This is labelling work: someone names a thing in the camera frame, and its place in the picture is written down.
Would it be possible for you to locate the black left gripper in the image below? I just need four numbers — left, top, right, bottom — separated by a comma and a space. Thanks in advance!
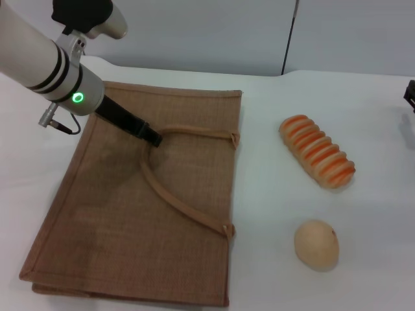
94, 95, 163, 149

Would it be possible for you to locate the left arm cable with plug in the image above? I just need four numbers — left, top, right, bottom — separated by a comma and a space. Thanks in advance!
38, 102, 81, 134

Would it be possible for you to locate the brown jute tote bag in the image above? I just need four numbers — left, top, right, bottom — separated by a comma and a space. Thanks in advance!
18, 80, 243, 307

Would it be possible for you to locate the orange striped bread loaf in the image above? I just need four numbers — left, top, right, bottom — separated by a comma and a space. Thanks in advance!
279, 115, 357, 190

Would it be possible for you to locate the round egg yolk pastry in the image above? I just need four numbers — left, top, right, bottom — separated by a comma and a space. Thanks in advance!
294, 219, 340, 272

